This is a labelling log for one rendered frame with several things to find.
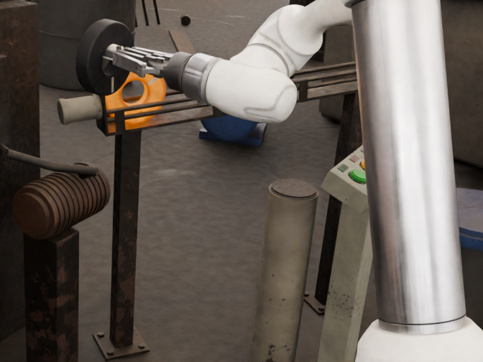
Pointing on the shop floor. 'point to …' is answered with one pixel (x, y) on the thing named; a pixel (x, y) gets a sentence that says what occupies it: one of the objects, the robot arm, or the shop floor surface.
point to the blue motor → (233, 130)
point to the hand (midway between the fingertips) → (107, 50)
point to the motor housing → (54, 258)
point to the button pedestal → (346, 265)
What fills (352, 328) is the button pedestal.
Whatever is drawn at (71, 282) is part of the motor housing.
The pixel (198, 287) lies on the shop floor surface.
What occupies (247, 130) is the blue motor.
